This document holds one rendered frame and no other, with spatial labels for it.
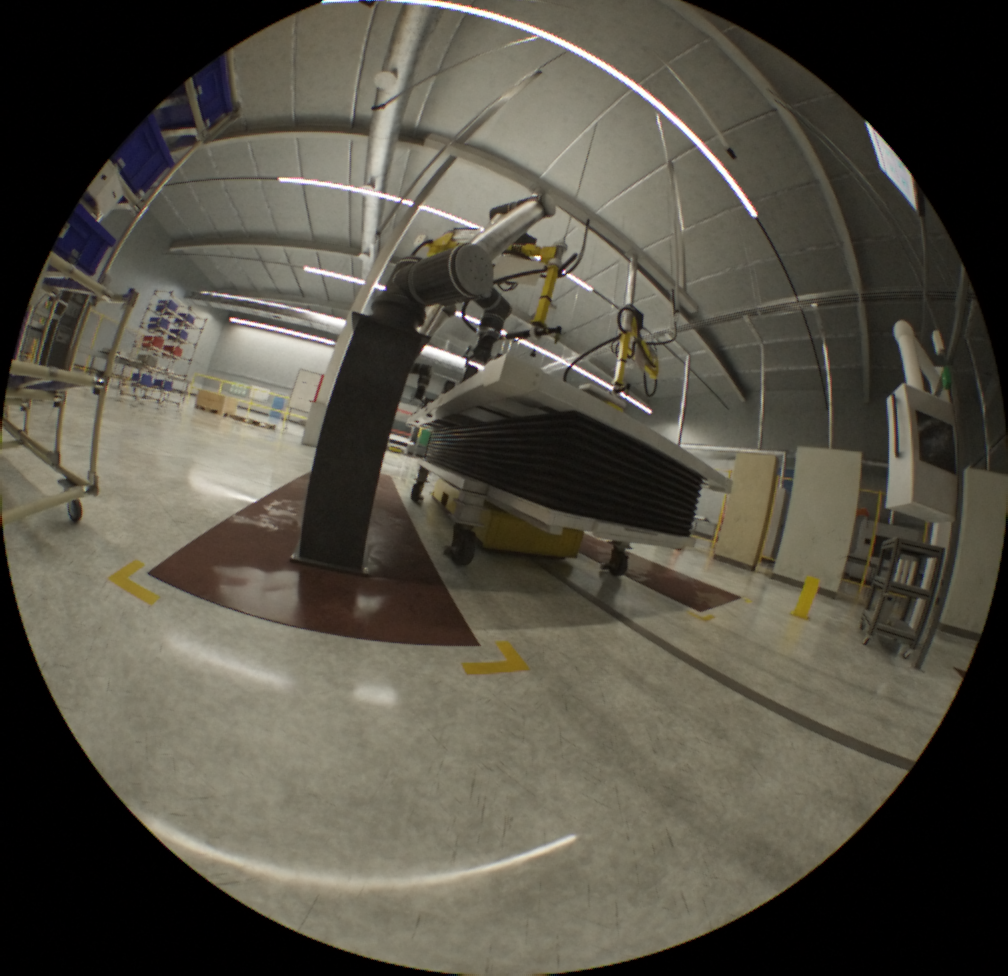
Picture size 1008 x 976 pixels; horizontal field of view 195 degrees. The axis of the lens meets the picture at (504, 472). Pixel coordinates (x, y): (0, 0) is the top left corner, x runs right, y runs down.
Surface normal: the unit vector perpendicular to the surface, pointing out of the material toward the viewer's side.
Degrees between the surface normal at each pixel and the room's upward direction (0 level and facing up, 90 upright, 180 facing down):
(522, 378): 90
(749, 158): 176
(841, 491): 90
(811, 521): 90
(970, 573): 90
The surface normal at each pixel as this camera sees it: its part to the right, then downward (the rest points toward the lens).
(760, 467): -0.88, -0.23
